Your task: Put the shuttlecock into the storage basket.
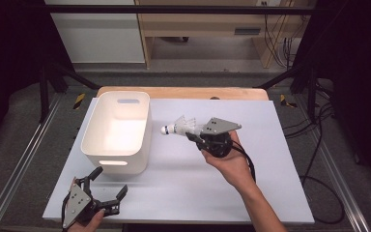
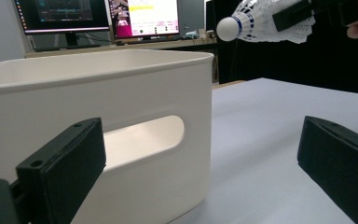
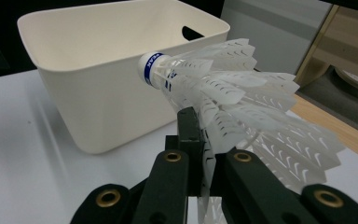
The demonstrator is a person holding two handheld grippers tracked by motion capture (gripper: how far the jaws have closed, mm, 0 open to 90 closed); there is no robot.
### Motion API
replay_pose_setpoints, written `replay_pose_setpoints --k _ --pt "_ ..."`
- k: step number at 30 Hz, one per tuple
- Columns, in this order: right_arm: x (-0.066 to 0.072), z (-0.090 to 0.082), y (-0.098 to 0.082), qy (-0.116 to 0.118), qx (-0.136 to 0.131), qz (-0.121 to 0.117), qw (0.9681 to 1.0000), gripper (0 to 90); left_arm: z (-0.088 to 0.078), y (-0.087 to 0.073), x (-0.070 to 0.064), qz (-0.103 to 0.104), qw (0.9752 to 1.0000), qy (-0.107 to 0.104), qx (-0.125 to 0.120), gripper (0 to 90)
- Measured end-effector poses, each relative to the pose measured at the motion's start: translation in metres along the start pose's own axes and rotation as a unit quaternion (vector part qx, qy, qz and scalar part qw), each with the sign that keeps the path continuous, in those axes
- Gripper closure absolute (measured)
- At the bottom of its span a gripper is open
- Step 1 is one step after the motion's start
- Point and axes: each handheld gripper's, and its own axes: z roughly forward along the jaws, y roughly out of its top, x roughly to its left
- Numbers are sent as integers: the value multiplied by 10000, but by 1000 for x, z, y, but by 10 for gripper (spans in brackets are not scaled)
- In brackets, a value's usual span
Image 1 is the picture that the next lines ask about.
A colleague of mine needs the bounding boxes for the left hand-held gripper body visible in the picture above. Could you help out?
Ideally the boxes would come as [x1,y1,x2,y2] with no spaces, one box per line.
[62,176,121,229]

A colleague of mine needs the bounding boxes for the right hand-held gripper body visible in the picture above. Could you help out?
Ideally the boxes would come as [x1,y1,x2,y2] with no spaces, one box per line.
[196,117,243,159]

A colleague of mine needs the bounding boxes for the white plastic basket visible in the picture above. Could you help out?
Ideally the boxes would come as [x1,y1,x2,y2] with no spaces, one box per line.
[80,90,154,176]

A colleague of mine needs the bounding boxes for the person's left hand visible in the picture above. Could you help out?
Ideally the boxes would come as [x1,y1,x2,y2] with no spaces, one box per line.
[67,209,106,232]

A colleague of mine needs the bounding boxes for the person's right hand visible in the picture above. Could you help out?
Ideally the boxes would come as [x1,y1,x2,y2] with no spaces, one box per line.
[202,131,259,194]

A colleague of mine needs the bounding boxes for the wooden table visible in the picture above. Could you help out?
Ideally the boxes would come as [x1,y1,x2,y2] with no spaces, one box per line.
[96,85,270,102]

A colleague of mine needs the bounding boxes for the white board sheet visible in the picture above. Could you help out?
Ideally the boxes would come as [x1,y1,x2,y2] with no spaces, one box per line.
[42,98,316,225]

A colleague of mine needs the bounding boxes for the black metal stand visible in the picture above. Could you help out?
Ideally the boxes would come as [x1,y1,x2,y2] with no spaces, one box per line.
[254,62,320,122]
[38,61,100,124]

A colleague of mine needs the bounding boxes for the light wooden desk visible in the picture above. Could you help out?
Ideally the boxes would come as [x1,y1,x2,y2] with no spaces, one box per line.
[134,0,318,70]

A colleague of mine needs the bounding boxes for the white cabinet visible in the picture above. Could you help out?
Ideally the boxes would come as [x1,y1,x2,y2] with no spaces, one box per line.
[44,0,146,65]

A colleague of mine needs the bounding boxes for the black curtain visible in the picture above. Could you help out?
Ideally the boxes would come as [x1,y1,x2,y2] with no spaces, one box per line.
[0,0,75,159]
[294,0,371,194]

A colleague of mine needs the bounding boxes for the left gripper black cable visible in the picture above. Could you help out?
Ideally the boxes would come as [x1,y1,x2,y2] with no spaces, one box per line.
[60,195,69,232]

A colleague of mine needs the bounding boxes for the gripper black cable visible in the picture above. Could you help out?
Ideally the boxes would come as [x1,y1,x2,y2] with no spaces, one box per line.
[60,195,69,232]
[231,144,346,225]

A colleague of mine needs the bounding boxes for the aluminium floor rail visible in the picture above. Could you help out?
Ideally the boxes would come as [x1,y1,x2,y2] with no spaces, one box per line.
[0,93,64,232]
[294,96,371,232]

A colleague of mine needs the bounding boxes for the black floor cables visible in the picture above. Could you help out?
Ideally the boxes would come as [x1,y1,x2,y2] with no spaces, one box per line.
[283,80,336,175]

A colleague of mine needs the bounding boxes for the hanging black cable bundle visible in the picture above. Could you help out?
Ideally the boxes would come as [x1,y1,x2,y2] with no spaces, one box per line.
[263,13,303,70]

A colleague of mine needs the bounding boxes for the black horizontal frame bar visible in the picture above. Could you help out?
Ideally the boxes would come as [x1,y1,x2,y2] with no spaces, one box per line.
[43,4,317,15]

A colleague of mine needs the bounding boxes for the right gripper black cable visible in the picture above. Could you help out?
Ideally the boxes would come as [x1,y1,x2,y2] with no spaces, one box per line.
[231,144,346,225]

